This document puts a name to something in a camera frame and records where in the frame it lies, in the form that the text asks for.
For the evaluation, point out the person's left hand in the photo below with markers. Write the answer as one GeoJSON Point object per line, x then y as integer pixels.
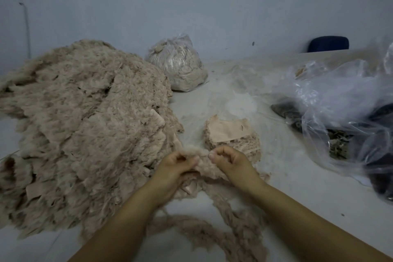
{"type": "Point", "coordinates": [170, 176]}

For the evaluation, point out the person's right hand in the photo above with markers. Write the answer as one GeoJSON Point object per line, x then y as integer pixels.
{"type": "Point", "coordinates": [236, 166]}

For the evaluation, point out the stack of sorted beige pieces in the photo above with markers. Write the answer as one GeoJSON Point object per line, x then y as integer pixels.
{"type": "Point", "coordinates": [230, 131]}

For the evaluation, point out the beige scrap strips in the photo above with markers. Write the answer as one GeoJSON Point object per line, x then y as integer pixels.
{"type": "Point", "coordinates": [227, 222]}

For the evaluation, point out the large pile beige fabric scraps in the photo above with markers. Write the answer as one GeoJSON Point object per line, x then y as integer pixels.
{"type": "Point", "coordinates": [80, 130]}

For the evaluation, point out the person's left forearm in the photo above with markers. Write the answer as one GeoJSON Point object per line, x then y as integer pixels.
{"type": "Point", "coordinates": [120, 231]}

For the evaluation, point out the person's right forearm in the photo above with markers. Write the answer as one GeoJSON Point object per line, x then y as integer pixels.
{"type": "Point", "coordinates": [319, 228]}

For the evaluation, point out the beige fur pile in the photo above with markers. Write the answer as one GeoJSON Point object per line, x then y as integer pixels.
{"type": "Point", "coordinates": [302, 69]}

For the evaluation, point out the clear bag of beige scraps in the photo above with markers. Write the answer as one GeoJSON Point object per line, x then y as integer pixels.
{"type": "Point", "coordinates": [178, 62]}

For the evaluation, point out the large clear plastic bag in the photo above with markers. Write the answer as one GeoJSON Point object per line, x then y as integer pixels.
{"type": "Point", "coordinates": [341, 99]}

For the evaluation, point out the blue chair back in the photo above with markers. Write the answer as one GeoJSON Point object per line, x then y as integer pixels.
{"type": "Point", "coordinates": [328, 44]}

